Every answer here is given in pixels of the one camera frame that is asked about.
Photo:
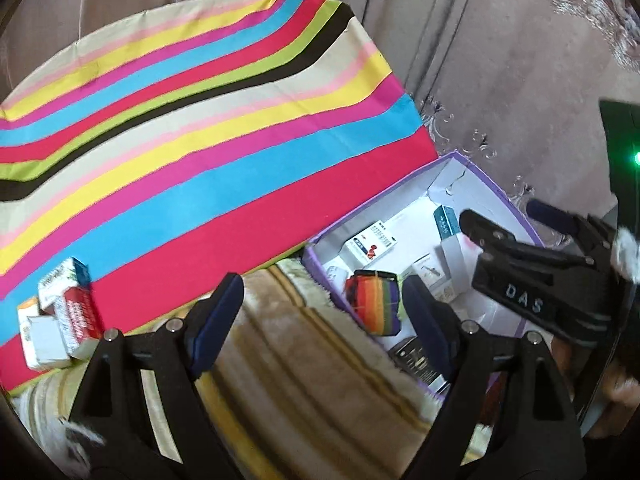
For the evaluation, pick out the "brown striped blanket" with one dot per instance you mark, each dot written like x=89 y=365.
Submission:
x=300 y=385

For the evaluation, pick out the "red white medicine box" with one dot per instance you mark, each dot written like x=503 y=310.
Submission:
x=75 y=325

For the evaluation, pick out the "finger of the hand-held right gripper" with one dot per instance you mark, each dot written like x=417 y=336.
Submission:
x=530 y=290
x=550 y=212

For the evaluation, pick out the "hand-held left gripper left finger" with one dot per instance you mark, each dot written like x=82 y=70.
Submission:
x=220 y=320

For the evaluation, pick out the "plain white box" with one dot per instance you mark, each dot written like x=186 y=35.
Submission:
x=46 y=347

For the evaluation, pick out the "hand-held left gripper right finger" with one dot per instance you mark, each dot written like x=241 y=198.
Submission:
x=425 y=325

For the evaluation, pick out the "small white box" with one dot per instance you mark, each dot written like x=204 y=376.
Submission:
x=334 y=274

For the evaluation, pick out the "green white medicine box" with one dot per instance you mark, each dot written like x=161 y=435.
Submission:
x=60 y=277

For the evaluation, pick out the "person's right hand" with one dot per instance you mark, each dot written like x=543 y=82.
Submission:
x=620 y=395

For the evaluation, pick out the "black booklet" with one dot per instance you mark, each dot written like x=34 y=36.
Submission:
x=412 y=360

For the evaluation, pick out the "striped colourful tablecloth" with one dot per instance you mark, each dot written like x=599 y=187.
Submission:
x=200 y=160

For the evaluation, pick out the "teal medicine box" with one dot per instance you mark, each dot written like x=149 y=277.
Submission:
x=446 y=221

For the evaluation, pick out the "tall white box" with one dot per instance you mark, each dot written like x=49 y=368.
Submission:
x=454 y=262

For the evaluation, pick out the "purple cardboard box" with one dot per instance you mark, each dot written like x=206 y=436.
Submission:
x=380 y=200

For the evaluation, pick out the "white box with line drawing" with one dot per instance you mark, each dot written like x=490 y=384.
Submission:
x=429 y=272

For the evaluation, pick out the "rainbow striped wallet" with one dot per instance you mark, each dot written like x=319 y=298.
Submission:
x=372 y=300

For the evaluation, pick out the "white blue red box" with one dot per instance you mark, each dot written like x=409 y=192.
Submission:
x=370 y=245

